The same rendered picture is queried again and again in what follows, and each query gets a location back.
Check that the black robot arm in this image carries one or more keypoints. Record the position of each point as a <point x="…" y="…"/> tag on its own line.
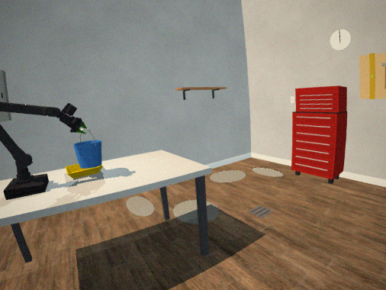
<point x="22" y="159"/>

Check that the yellow paint tray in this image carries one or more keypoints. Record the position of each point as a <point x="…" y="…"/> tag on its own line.
<point x="73" y="171"/>

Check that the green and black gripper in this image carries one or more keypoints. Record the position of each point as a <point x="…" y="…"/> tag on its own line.
<point x="78" y="130"/>

